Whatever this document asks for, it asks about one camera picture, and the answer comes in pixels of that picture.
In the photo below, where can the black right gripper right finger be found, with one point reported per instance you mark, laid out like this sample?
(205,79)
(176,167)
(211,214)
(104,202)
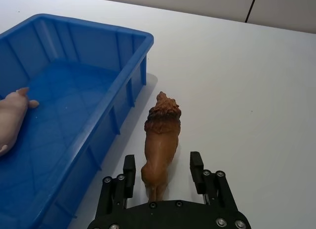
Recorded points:
(197,172)

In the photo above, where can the brown toy lion figure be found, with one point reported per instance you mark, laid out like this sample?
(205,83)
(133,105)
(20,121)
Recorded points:
(161,145)

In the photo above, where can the blue plastic bin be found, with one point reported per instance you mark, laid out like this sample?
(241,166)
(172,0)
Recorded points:
(66,110)

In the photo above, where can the pink toy pig figure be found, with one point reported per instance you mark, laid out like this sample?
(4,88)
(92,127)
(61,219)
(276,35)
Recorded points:
(13,120)

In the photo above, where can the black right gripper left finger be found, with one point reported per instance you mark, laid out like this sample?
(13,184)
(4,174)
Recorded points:
(128,175)

